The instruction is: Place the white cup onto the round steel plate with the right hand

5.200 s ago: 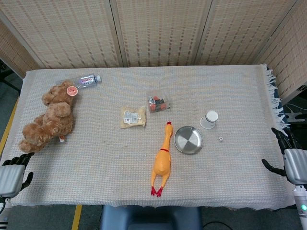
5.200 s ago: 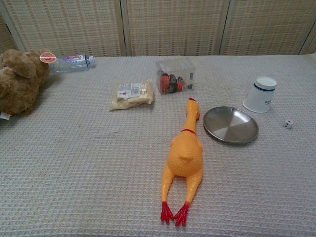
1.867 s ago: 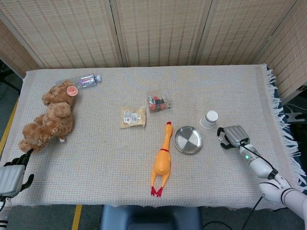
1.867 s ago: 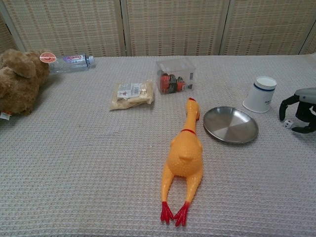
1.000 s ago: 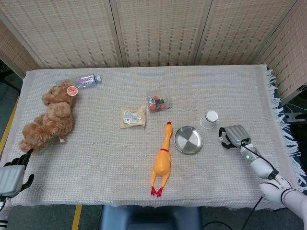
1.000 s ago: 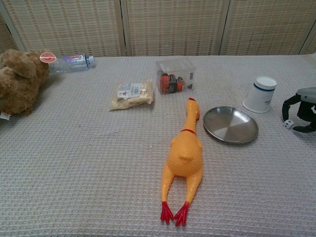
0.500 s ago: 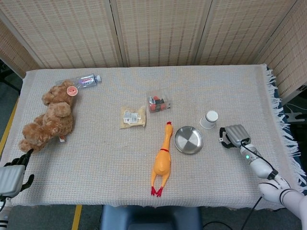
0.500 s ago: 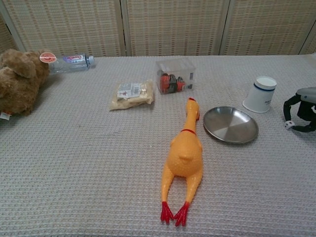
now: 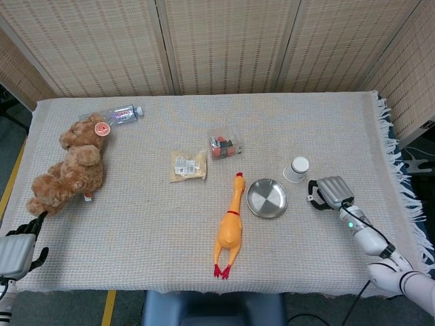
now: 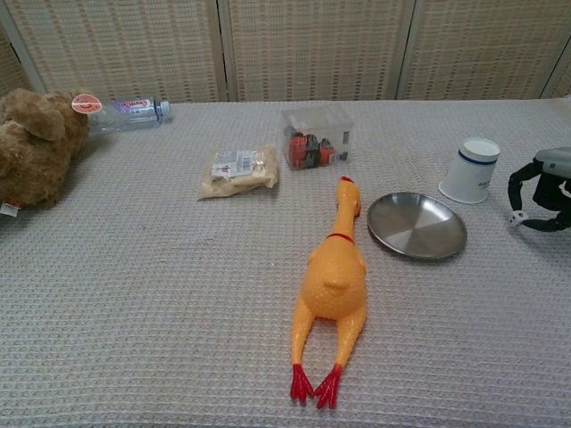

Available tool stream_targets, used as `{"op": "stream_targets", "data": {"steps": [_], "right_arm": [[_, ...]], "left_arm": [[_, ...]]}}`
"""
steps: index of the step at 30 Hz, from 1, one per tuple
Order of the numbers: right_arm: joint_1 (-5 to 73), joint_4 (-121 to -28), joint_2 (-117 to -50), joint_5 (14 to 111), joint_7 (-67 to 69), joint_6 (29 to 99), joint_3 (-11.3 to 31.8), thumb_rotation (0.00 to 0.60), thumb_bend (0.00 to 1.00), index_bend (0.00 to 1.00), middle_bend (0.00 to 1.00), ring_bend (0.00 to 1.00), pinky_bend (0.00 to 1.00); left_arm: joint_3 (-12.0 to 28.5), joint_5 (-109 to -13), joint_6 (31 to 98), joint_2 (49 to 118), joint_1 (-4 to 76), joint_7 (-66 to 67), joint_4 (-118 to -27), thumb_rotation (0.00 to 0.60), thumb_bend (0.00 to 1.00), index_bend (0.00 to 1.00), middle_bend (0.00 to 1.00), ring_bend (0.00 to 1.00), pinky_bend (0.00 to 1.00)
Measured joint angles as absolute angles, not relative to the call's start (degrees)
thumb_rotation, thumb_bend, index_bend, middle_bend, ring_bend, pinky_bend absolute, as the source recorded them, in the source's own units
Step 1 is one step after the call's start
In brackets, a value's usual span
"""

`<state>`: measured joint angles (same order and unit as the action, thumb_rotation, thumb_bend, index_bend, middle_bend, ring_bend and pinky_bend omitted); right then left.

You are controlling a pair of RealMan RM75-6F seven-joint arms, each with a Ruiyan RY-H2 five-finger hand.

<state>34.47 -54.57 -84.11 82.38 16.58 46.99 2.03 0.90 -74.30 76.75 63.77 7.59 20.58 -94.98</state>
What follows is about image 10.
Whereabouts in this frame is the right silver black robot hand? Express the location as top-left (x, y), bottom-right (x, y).
top-left (508, 146), bottom-right (571, 234)

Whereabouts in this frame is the white paper cup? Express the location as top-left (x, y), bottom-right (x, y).
top-left (437, 136), bottom-right (501, 205)

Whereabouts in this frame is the round metal plate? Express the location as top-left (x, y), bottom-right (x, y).
top-left (367, 192), bottom-right (468, 262)

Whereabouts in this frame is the clear box of toys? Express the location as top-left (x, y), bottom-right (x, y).
top-left (280, 105), bottom-right (356, 172)

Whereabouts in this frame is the yellow rubber chicken toy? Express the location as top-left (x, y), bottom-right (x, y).
top-left (289, 176), bottom-right (368, 409)

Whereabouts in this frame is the bamboo folding screen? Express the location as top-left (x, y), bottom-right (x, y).
top-left (0, 0), bottom-right (571, 106)

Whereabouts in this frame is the beige snack packet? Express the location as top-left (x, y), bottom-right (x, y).
top-left (197, 143), bottom-right (280, 202)

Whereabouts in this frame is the clear plastic water bottle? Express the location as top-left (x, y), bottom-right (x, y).
top-left (87, 95), bottom-right (174, 134)

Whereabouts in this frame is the beige woven tablecloth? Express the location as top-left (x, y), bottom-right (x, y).
top-left (0, 98), bottom-right (571, 428)

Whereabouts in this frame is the brown plush teddy bear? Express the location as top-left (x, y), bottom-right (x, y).
top-left (0, 87), bottom-right (103, 219)

